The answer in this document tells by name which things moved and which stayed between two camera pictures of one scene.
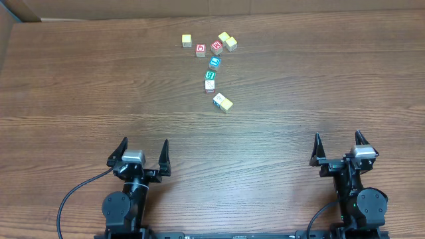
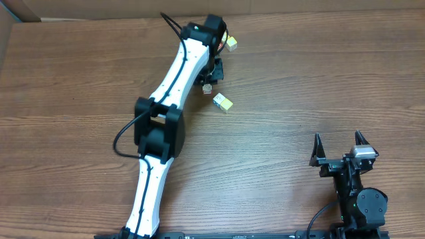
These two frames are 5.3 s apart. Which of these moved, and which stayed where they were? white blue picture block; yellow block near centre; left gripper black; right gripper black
Moved: left gripper black
Stayed: yellow block near centre; right gripper black; white blue picture block
